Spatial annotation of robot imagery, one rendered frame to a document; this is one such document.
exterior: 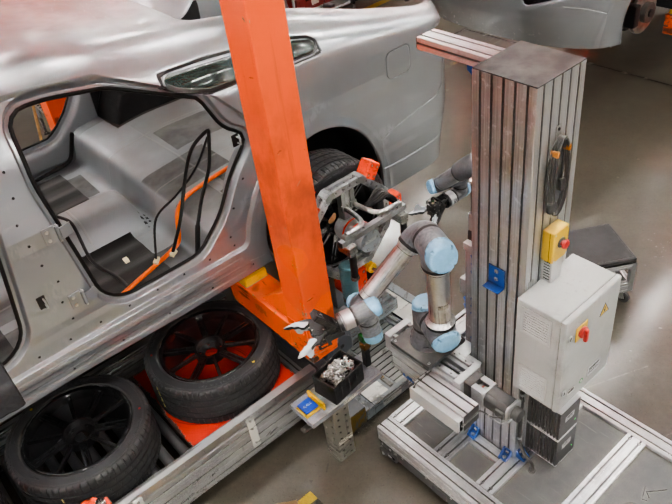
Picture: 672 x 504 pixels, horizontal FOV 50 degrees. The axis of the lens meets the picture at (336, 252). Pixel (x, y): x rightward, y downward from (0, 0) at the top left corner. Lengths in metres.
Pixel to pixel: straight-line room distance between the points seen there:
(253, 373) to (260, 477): 0.55
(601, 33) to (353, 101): 2.45
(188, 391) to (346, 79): 1.67
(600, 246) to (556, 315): 1.80
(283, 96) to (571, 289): 1.24
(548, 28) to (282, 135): 3.17
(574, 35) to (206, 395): 3.61
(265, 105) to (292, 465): 1.89
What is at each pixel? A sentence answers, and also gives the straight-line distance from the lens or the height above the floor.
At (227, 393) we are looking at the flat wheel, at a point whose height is 0.46.
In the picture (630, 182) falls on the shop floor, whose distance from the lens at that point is 5.55.
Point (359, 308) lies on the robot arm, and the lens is 2.59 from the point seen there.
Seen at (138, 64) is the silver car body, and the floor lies 1.90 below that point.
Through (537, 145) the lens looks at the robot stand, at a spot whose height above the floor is 1.83.
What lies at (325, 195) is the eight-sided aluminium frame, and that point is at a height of 1.11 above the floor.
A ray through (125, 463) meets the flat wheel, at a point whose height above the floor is 0.47.
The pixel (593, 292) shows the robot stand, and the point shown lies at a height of 1.23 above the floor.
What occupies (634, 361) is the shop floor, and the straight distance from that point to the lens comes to 4.21.
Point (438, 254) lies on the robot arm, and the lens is 2.51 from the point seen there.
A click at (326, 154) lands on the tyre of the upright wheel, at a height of 1.17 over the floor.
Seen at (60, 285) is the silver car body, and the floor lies 1.22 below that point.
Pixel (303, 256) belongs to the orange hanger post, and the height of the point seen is 1.15.
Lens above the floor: 3.02
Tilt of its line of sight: 38 degrees down
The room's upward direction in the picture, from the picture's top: 8 degrees counter-clockwise
